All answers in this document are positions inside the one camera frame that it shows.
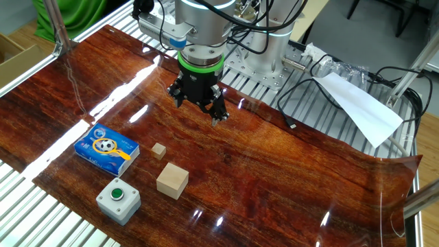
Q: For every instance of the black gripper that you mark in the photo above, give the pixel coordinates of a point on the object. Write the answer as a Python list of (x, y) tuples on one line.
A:
[(200, 85)]

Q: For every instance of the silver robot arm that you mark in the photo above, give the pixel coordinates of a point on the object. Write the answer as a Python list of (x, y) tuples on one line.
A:
[(202, 20)]

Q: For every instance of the small soccer ball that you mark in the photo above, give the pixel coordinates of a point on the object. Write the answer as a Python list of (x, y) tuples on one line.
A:
[(107, 145)]

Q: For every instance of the small wooden cube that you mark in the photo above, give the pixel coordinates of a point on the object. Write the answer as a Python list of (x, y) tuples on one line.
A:
[(158, 151)]

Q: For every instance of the large wooden cube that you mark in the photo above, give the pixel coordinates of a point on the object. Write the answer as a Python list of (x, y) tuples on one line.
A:
[(171, 182)]

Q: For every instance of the wood grain table mat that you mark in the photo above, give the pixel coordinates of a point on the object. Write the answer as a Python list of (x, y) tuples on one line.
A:
[(257, 171)]

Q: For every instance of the metal cylinder connector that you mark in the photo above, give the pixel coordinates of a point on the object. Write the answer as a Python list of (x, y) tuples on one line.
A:
[(294, 64)]

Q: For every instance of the blue tissue pack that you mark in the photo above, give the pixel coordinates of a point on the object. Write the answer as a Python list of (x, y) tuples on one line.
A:
[(89, 152)]

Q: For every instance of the crumpled white tissue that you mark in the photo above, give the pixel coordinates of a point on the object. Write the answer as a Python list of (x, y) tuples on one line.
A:
[(313, 51)]

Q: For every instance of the white box with green button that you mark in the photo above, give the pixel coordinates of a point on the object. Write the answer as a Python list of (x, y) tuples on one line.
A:
[(118, 209)]

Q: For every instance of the green cloth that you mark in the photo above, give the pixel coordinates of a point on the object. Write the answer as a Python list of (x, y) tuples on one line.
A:
[(75, 17)]

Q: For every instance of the clear plastic bag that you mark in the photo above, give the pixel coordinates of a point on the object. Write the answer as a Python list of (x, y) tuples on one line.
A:
[(346, 70)]

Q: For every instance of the white paper sheet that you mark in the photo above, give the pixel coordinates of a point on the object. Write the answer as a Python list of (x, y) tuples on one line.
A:
[(363, 109)]

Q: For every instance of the cardboard box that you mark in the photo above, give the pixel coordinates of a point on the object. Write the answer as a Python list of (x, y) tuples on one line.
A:
[(20, 65)]

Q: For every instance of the black chair legs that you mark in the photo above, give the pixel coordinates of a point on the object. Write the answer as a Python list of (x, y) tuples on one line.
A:
[(403, 20)]

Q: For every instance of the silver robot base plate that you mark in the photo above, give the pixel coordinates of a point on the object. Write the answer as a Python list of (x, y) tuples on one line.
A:
[(271, 77)]

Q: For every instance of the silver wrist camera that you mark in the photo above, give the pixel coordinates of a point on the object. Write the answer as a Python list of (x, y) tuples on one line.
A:
[(161, 32)]

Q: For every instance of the aluminium frame post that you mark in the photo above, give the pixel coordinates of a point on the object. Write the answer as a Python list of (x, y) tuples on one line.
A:
[(60, 31), (411, 70), (423, 199)]

